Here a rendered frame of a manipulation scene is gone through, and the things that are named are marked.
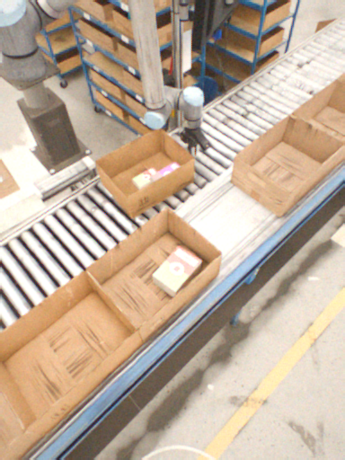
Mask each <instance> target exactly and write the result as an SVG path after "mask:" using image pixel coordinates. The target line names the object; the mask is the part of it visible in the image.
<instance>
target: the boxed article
mask: <svg viewBox="0 0 345 460"><path fill-rule="evenodd" d="M154 173H157V170H156V169H154V168H151V169H150V170H148V171H146V172H142V173H141V174H139V175H138V176H136V178H135V179H133V183H134V184H135V185H136V186H137V187H138V189H139V190H141V188H142V187H145V186H146V185H148V184H149V183H151V181H150V175H152V174H154Z"/></svg>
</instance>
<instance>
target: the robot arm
mask: <svg viewBox="0 0 345 460"><path fill-rule="evenodd" d="M79 1H81V0H0V49H1V52H2V69H3V71H4V74H5V75H6V76H7V77H9V78H11V79H13V80H14V81H18V82H27V81H33V80H36V79H39V78H41V76H44V75H45V74H46V73H47V72H48V70H49V64H48V61H47V59H46V57H45V56H44V54H42V53H41V52H40V49H39V46H38V42H37V39H35V35H38V33H39V32H40V31H41V30H43V29H44V28H45V27H46V26H49V24H50V23H52V22H54V21H55V20H58V19H60V18H62V17H63V16H64V15H65V12H66V8H67V7H70V5H72V4H74V3H76V2H79ZM128 6H129V11H130V17H131V23H132V30H133V34H134V41H135V42H136V47H137V57H138V64H139V69H140V75H141V80H142V86H143V93H144V98H146V114H145V123H146V124H147V126H148V127H150V128H161V127H162V126H163V125H164V123H165V121H166V119H168V118H169V116H170V114H171V113H172V111H173V109H175V110H179V111H182V112H183V121H182V123H183V124H184V126H185V129H184V130H183V131H181V136H182V139H181V141H182V142H184V144H185V145H186V144H187V145H188V146H187V147H185V149H186V150H187V151H188V152H189V153H190V155H192V156H193V157H195V156H196V155H197V152H198V151H199V148H202V149H203V150H204V151H206V150H208V149H209V148H210V147H211V144H210V142H209V141H208V139H207V138H206V136H205V135H204V134H203V131H202V130H200V129H199V126H200V125H202V120H203V103H204V98H203V92H202V90H201V91H200V90H199V88H197V87H187V88H185V89H184V91H183V90H182V89H179V88H173V87H169V86H166V85H165V86H164V82H163V74H162V66H161V58H160V49H159V40H158V32H157V25H156V24H155V8H154V0H128Z"/></svg>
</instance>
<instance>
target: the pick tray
mask: <svg viewBox="0 0 345 460"><path fill-rule="evenodd" d="M0 175H1V176H2V178H3V180H2V181H1V182H0V199H2V198H5V197H7V196H9V195H11V194H13V193H15V192H17V191H18V190H19V189H20V187H19V185H18V184H17V182H16V181H15V179H14V178H13V176H12V175H11V173H10V172H9V169H8V168H7V166H6V165H4V163H3V161H2V159H1V157H0Z"/></svg>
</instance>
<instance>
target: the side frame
mask: <svg viewBox="0 0 345 460"><path fill-rule="evenodd" d="M344 186H345V168H344V169H343V170H342V172H340V173H339V174H338V175H337V176H335V177H334V178H333V179H332V180H331V181H330V182H329V183H328V184H327V185H326V186H325V187H324V188H323V189H322V190H319V192H318V193H317V194H316V195H315V196H314V197H313V198H312V199H310V200H309V201H308V203H307V204H306V205H305V206H303V207H302V208H300V209H299V210H298V211H297V213H296V214H295V215H294V216H293V217H291V218H290V219H289V220H288V221H287V222H286V223H285V224H284V225H283V226H282V227H281V228H280V229H279V230H278V231H277V232H276V233H275V234H273V235H272V237H270V238H269V239H268V240H267V241H266V242H265V243H264V244H263V245H262V246H261V248H259V249H258V250H256V251H255V252H254V253H253V254H252V255H251V256H250V257H249V258H247V260H246V261H245V262H244V263H243V264H241V265H240V266H239V267H238V268H236V269H235V270H234V272H233V273H232V274H231V275H230V276H229V277H228V278H227V279H224V280H223V281H222V282H221V284H220V285H219V286H218V287H217V288H216V289H215V290H213V291H212V292H211V293H209V294H208V296H207V297H206V298H205V299H204V300H203V301H201V302H200V303H199V304H198V306H197V307H196V308H194V309H193V310H192V311H191V312H190V313H188V314H187V315H186V316H185V318H184V319H183V320H182V321H181V322H180V323H177V324H176V325H175V326H174V327H173V329H172V330H171V331H170V332H169V333H168V334H166V335H165V336H164V337H163V338H162V339H161V340H160V341H159V342H158V343H157V344H156V345H154V347H153V348H151V350H150V351H149V352H147V353H146V354H145V355H144V356H143V357H142V358H141V359H140V360H139V361H138V362H137V363H136V365H135V366H133V367H131V368H130V369H129V371H128V372H127V373H126V374H125V375H124V376H122V377H121V378H120V379H119V381H118V382H116V383H115V384H114V385H112V386H111V387H110V389H109V390H108V391H107V392H106V393H105V394H104V395H102V396H100V398H99V399H98V400H97V401H96V402H95V403H94V404H92V406H91V407H90V408H89V409H88V410H87V411H85V412H83V414H82V415H81V416H80V417H79V418H78V419H77V420H76V421H75V422H74V423H73V424H72V425H71V426H70V427H68V428H67V429H66V430H65V431H64V432H63V433H62V434H61V435H60V436H59V438H58V439H56V440H55V441H54V442H52V443H51V445H50V446H49V447H47V448H46V449H45V450H44V452H43V453H42V454H40V455H39V456H38V458H36V459H35V460H63V459H64V458H65V457H66V456H67V455H69V453H70V452H71V451H72V450H73V449H74V448H75V447H77V446H78V445H79V444H80V443H81V442H82V441H83V440H84V438H86V437H87V436H88V435H89V434H90V433H91V432H92V430H93V429H95V428H96V427H97V426H98V425H99V424H100V422H101V421H102V420H103V419H105V418H106V417H107V416H108V414H109V413H111V412H112V411H113V410H115V409H116V408H117V406H118V405H119V404H120V403H121V402H122V401H123V400H125V399H126V397H127V396H128V395H129V394H130V393H131V392H132V391H133V390H135V388H136V387H137V386H138V385H139V384H140V383H141V382H143V381H144V379H146V378H147V377H148V376H149V375H150V374H151V373H152V372H153V371H154V369H155V368H157V367H158V366H159V365H160V364H161V363H162V362H163V361H164V359H165V358H166V357H168V356H169V355H170V354H171V353H172V352H173V351H174V349H176V348H177V347H179V346H180V345H181V344H182V343H183V342H184V341H185V340H186V338H187V337H188V336H189V335H191V334H192V333H193V332H194V331H195V330H196V329H197V327H198V326H199V325H200V324H201V323H203V322H204V321H205V320H206V319H207V318H208V317H209V316H210V315H211V314H212V313H214V312H215V311H216V310H217V309H218V308H219V307H220V305H221V304H222V303H223V302H224V301H226V300H227V299H228V298H229V297H230V296H231V295H232V293H233V292H234V291H235V290H236V289H238V288H239V287H240V286H241V285H242V284H243V283H244V282H245V281H246V280H247V279H248V278H249V277H250V276H251V275H252V274H253V273H254V272H255V271H256V270H257V269H258V268H259V267H260V266H261V265H262V264H263V263H264V262H265V261H266V260H267V259H268V258H269V257H270V256H271V255H272V254H274V253H275V252H276V251H277V250H278V249H279V248H280V246H282V245H283V244H284V243H285V242H286V241H287V240H288V239H289V238H290V237H291V236H293V234H294V233H295V232H296V231H297V230H298V229H299V228H300V227H301V226H303V225H304V223H305V222H307V221H308V220H309V219H310V218H311V217H313V216H314V215H315V214H316V212H317V211H318V210H319V209H320V208H321V207H323V206H324V205H325V204H326V203H327V201H328V200H329V199H330V198H332V197H333V196H334V195H335V194H336V193H337V192H338V190H341V189H342V188H343V187H344Z"/></svg>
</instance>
